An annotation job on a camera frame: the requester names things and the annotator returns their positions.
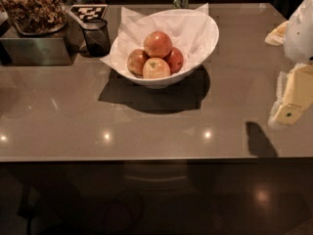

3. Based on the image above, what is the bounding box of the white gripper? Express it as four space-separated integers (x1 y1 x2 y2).
265 0 313 129

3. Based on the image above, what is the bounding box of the black white marker tag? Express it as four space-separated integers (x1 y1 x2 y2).
69 4 108 22

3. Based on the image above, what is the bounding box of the front yellow-red apple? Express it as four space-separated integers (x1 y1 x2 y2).
143 58 170 79

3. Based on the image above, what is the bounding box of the red apple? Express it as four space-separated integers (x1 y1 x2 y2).
127 49 149 75
164 47 184 73
144 31 172 58

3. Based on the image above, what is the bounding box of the glass jar of snacks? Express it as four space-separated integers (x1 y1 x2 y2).
0 0 67 36

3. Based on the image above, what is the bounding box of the white slanted bowl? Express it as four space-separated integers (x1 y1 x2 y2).
110 8 220 90

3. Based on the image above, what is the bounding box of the black mesh cup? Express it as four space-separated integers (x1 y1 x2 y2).
81 19 111 57

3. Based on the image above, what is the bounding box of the steel counter box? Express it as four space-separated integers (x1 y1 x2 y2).
0 23 84 66

